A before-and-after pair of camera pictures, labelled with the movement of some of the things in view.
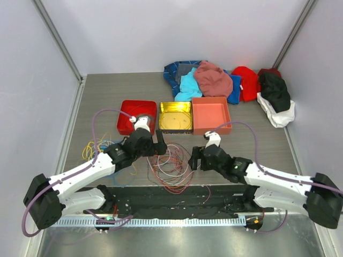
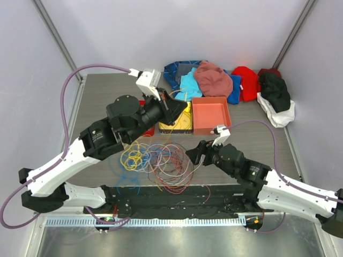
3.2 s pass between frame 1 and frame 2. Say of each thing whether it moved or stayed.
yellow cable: moved
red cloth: stayed
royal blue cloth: stayed
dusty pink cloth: stayed
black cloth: stayed
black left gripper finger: moved
